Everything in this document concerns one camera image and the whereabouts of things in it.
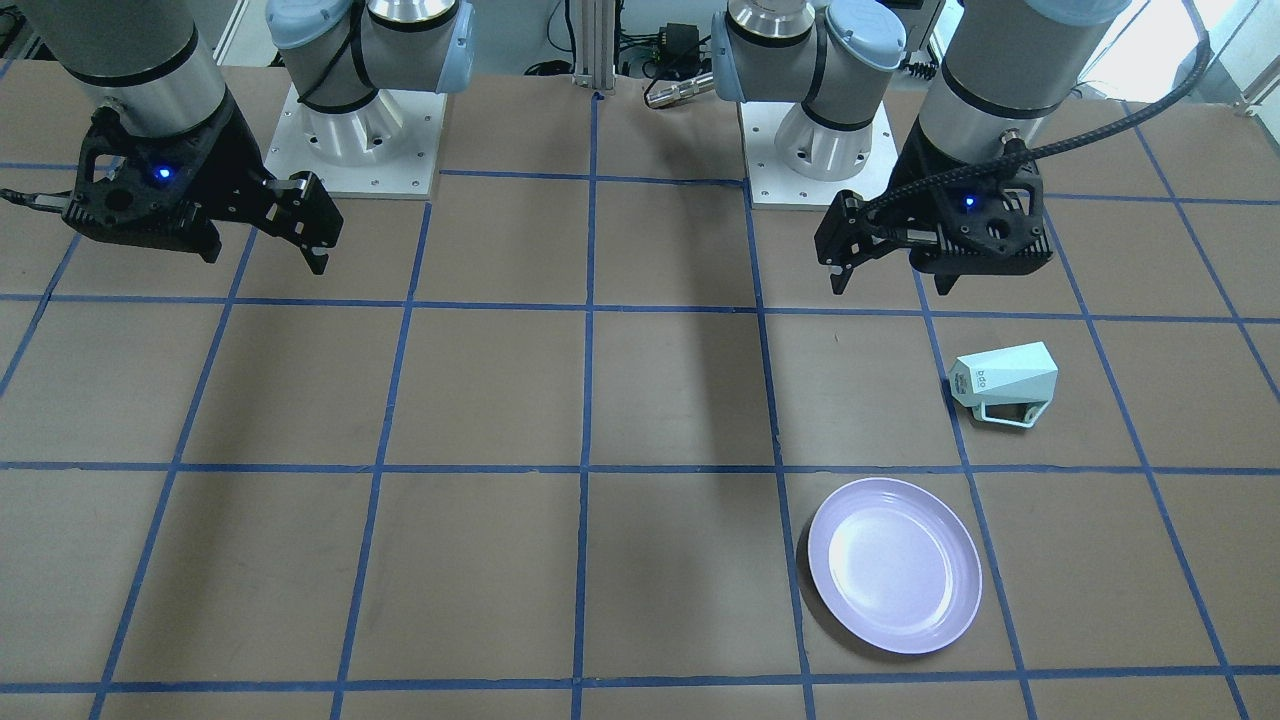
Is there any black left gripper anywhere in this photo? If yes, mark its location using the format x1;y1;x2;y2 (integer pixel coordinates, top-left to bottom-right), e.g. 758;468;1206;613
815;161;1055;295

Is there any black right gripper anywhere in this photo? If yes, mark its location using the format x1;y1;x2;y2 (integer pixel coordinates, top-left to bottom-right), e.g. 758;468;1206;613
60;91;344;275

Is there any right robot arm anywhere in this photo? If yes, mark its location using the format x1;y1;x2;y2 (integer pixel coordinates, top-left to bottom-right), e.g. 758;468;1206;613
3;1;474;275

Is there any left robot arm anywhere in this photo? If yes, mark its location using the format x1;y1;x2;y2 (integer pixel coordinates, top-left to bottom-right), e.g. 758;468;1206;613
708;1;1125;295

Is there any lilac round plate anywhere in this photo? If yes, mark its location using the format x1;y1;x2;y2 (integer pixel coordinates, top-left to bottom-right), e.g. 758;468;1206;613
806;477;983;655

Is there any silver cylindrical connector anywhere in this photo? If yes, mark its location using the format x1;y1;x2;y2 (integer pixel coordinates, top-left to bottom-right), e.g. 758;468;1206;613
644;72;716;110

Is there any black power adapter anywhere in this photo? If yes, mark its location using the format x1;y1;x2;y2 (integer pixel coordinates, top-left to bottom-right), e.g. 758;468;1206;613
655;23;700;67

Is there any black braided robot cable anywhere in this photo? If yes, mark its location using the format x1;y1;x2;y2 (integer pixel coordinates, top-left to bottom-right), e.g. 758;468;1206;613
860;29;1213;217

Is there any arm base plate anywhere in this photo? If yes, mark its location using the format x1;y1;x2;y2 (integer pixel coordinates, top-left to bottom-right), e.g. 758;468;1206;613
264;87;451;201
739;102;899;211

